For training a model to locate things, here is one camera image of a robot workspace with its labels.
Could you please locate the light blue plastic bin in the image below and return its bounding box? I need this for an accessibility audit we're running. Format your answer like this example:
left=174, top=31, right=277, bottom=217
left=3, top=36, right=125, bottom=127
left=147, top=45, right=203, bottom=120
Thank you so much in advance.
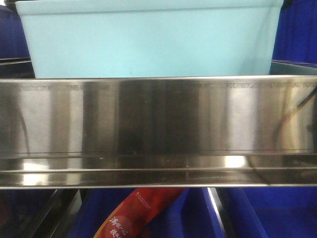
left=16, top=0, right=283, bottom=78

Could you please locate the dark blue bin lower middle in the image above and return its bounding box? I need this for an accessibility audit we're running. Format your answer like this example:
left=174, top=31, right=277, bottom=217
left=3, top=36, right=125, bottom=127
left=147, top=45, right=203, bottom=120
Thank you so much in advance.
left=67, top=187, right=224, bottom=238

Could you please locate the dark blue bin upper left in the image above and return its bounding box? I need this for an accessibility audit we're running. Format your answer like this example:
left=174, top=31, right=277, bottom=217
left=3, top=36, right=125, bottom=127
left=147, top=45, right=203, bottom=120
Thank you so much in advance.
left=0, top=5, right=29, bottom=59

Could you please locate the stainless steel shelf rail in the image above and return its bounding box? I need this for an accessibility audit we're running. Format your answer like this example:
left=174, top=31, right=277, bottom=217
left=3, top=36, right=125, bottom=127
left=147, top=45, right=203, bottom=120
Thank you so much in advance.
left=0, top=75, right=317, bottom=189

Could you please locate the dark blue bin upper right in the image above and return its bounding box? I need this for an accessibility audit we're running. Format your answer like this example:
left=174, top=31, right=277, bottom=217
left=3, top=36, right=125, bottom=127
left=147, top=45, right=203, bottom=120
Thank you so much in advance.
left=273, top=0, right=317, bottom=64

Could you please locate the red snack package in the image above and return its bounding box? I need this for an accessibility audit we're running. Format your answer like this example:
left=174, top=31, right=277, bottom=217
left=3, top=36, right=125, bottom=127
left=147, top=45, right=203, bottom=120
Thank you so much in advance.
left=94, top=187, right=185, bottom=238

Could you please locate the dark blue bin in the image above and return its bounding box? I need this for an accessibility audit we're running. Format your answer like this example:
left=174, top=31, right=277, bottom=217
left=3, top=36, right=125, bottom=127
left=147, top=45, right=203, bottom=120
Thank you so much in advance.
left=0, top=5, right=29, bottom=59
left=273, top=0, right=317, bottom=64
left=219, top=187, right=317, bottom=238
left=67, top=187, right=224, bottom=238

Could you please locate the dark blue bin lower right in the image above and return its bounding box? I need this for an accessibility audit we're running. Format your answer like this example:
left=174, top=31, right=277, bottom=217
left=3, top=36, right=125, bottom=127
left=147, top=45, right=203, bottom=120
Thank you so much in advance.
left=219, top=187, right=317, bottom=238

